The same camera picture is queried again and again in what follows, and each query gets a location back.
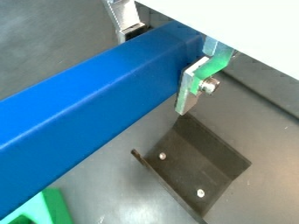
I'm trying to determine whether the black angled holder stand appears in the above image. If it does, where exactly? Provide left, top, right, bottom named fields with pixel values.
left=131, top=114, right=251, bottom=224

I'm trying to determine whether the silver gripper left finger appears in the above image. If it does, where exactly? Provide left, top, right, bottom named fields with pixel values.
left=102, top=0, right=147, bottom=44

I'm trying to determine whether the blue hexagonal prism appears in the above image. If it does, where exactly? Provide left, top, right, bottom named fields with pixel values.
left=0, top=21, right=203, bottom=219

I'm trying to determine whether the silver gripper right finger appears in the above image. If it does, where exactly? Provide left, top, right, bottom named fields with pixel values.
left=175, top=37, right=234, bottom=116

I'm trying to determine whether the green shape sorter block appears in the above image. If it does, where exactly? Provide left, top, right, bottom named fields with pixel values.
left=0, top=188, right=74, bottom=224

